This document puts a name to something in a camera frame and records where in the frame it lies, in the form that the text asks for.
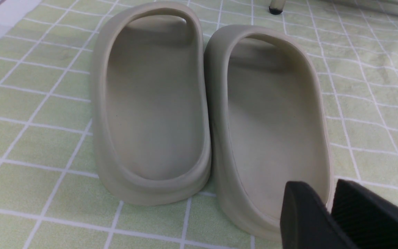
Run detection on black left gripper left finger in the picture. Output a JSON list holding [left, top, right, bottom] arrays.
[[280, 181, 358, 249]]

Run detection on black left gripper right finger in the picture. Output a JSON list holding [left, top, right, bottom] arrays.
[[331, 179, 398, 249]]

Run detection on tan slide slipper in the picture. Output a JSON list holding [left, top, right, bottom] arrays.
[[90, 1, 211, 205], [204, 24, 334, 242]]

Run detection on metal shoe rack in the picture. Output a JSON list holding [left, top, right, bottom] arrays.
[[268, 0, 286, 15]]

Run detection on green checkered tablecloth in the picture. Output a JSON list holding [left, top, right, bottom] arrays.
[[0, 0, 398, 249]]

